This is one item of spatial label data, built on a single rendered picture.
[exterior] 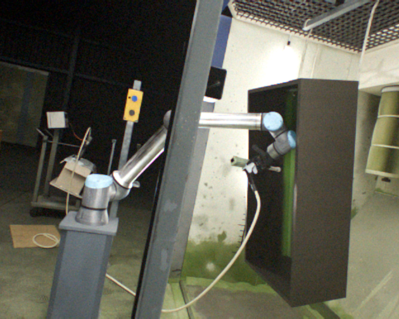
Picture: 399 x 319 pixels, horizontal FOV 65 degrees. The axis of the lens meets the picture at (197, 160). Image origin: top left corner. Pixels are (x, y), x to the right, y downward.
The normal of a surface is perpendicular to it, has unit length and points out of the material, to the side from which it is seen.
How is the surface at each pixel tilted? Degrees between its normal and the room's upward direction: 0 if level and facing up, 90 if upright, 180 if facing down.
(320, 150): 90
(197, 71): 90
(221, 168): 90
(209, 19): 90
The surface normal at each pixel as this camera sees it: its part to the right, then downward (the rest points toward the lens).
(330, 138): 0.29, 0.11
